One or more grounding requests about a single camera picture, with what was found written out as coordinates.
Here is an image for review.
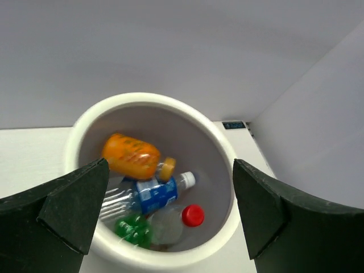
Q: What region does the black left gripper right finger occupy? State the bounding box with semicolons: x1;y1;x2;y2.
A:
233;159;363;272

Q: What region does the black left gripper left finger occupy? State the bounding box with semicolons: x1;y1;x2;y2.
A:
1;159;109;273

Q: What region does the green plastic bottle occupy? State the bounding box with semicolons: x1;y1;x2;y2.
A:
114;214;153;249

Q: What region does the blue label water bottle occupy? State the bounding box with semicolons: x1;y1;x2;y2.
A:
99;172;196;222

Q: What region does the orange juice bottle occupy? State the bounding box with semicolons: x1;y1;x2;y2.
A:
102;133;176;181

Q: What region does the red cap water bottle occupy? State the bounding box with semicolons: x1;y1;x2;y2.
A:
147;204;205;246

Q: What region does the white plastic bin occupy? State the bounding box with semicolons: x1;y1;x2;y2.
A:
63;93;240;272

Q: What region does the right blue corner label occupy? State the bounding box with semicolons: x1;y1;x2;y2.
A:
222;121;246;130

